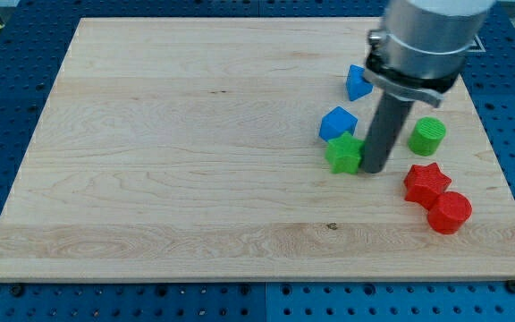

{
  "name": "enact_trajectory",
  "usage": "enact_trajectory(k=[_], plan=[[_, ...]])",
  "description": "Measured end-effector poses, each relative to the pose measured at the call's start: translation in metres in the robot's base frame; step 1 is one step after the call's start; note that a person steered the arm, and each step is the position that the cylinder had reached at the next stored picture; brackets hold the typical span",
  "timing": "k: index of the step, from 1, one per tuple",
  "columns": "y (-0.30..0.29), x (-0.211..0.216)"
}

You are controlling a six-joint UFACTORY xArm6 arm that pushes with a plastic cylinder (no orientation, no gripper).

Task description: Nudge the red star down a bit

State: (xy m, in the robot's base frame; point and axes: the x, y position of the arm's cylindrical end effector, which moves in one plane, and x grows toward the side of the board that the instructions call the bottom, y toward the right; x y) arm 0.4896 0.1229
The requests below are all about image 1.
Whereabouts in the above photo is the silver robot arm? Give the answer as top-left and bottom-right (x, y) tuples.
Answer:
(363, 0), (495, 107)

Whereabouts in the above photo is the green star block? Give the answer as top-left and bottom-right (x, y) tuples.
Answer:
(325, 131), (365, 174)

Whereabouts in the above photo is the red star block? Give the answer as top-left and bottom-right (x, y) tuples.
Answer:
(403, 163), (452, 209)

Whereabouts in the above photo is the blue cube block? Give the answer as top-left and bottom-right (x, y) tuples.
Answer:
(319, 106), (358, 141)

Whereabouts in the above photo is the light wooden board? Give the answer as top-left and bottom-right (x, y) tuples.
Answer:
(0, 18), (515, 283)

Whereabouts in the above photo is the blue triangular block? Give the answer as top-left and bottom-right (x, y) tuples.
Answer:
(345, 64), (373, 101)

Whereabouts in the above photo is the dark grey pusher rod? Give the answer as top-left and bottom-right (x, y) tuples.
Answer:
(361, 92), (414, 174)

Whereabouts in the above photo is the green cylinder block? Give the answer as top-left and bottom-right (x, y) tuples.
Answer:
(408, 117), (446, 156)

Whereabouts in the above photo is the red cylinder block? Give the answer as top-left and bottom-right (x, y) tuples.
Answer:
(427, 191), (472, 234)

